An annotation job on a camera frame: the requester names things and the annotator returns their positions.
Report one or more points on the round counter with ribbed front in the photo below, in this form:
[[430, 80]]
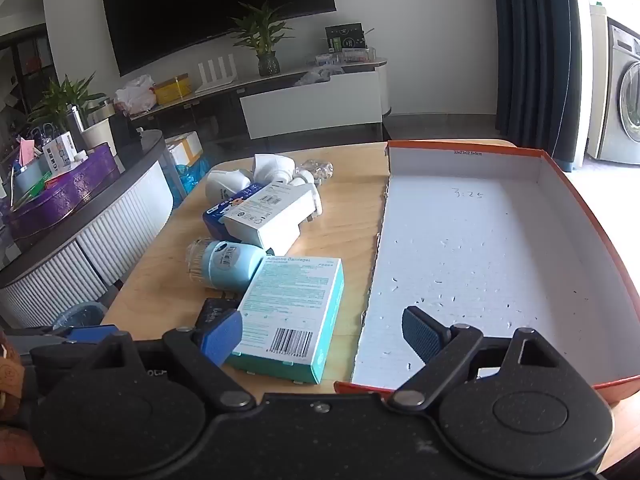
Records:
[[100, 240]]

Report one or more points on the white plug-in repellent heater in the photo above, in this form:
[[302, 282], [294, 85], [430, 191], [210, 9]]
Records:
[[225, 185], [272, 166]]

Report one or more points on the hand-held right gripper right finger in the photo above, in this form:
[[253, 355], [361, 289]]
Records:
[[422, 332]]

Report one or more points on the teal bandage box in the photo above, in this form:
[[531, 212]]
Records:
[[290, 305]]

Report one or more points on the silver thermos bottle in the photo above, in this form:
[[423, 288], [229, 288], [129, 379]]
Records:
[[76, 125]]

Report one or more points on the white and yellow carton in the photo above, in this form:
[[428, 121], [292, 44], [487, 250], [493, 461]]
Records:
[[185, 147]]

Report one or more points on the blue dental floss box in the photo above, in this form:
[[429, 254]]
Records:
[[225, 212]]

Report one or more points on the white and dark TV cabinet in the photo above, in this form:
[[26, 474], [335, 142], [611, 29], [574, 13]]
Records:
[[310, 102]]

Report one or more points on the bin with blue liner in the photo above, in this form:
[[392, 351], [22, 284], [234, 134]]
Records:
[[80, 315]]

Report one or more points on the silver washing machine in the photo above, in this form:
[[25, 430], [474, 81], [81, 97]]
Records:
[[622, 105]]

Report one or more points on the black flat television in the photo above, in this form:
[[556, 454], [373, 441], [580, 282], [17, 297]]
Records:
[[215, 5]]

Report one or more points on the dark blue curtain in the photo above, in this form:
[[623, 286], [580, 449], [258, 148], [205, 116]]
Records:
[[530, 50]]

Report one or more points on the orange cardboard box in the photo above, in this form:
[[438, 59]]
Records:
[[475, 260]]

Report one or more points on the white printed carton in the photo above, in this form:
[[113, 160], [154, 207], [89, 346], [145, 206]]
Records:
[[57, 152]]

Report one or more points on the white router with antennas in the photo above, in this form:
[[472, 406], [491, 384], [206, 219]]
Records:
[[217, 72]]

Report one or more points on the clear plastic organiser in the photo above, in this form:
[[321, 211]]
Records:
[[350, 56]]

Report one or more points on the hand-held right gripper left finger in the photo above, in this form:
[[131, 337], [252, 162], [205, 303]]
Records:
[[222, 335]]

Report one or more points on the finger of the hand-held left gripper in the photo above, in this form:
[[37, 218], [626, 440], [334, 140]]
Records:
[[92, 333]]

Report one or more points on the white plastic bag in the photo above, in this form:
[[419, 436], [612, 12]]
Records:
[[134, 92]]

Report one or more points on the purple storage box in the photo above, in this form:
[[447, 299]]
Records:
[[65, 195]]

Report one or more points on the clear liquid refill bottle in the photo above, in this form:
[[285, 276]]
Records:
[[317, 169]]

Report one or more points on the black container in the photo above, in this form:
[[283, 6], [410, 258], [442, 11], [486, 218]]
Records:
[[125, 132]]

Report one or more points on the black charger plug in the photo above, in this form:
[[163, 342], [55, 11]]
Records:
[[212, 310]]

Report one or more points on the blue plastic bag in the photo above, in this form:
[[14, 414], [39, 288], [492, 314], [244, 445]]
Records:
[[192, 175]]

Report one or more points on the bamboo plant in dark vase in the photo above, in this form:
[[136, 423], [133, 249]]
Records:
[[267, 62]]

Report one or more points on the light blue roll-on bottle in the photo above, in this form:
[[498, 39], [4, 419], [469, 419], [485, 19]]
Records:
[[227, 262]]

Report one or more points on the yellow box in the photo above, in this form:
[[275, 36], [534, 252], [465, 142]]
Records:
[[172, 89]]

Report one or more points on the black box with green print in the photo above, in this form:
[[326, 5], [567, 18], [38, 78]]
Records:
[[345, 36]]

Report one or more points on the crumpled clear plastic bag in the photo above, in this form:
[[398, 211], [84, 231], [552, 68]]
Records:
[[317, 76]]

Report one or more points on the white labelled product box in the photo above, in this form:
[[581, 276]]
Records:
[[270, 215]]

